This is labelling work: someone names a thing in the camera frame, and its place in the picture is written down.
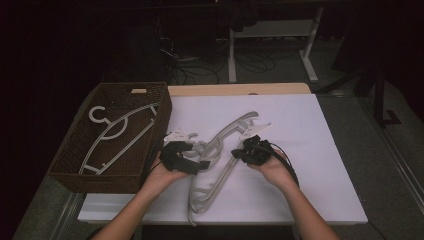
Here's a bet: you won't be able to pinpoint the grey plastic clothes hanger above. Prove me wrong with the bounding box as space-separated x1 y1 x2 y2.
182 111 260 214
184 116 258 228
79 102 160 175

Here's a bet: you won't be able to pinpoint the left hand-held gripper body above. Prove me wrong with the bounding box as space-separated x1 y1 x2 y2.
159 129 200 176

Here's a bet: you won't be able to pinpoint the white metal desk frame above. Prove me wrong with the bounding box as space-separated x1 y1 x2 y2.
228 6 324 84

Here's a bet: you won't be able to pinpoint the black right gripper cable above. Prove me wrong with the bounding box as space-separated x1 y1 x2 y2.
269 142 301 188

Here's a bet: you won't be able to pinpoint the dark metal stand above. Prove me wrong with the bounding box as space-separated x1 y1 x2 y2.
314 56 403 129

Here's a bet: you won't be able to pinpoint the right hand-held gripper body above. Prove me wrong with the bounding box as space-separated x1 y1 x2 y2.
239 122 278 166

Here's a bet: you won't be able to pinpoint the person's right hand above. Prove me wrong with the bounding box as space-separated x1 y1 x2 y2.
248 149 300 194

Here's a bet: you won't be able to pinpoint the brown woven basket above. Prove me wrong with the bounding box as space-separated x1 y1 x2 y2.
47 82 173 195

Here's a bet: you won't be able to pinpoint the person's left hand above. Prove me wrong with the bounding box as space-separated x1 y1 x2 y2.
141 153 192 194

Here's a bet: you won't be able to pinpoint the black floor cables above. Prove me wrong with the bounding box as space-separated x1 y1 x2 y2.
158 16 278 86

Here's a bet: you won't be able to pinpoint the dark hanging cloth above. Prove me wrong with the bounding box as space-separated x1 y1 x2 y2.
218 0 263 33

